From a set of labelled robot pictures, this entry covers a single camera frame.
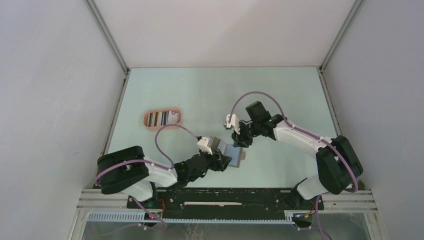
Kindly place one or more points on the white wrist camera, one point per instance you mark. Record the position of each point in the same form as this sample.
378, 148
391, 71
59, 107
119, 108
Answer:
231, 121
205, 144

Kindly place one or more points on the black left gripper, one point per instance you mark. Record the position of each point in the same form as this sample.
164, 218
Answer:
219, 162

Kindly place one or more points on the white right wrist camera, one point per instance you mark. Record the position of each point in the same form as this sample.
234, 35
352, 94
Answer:
231, 121

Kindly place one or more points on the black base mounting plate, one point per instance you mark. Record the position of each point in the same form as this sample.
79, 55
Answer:
229, 204

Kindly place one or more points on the taupe leather card holder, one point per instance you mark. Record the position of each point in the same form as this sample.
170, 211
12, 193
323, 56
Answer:
237, 154

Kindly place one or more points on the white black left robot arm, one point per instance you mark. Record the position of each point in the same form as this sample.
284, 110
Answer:
129, 171

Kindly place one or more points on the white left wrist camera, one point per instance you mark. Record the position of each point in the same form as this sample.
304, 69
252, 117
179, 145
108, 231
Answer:
205, 144

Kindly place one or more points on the stack of credit cards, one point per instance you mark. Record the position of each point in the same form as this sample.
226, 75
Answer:
163, 118

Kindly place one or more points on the aluminium frame rail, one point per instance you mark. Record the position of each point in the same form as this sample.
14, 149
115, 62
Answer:
93, 199

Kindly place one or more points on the white cable duct strip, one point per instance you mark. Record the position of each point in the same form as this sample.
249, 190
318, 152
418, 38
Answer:
141, 217

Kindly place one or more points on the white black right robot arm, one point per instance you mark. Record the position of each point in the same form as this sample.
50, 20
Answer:
338, 166

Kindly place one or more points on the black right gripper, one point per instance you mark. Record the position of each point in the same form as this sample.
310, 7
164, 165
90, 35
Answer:
239, 141

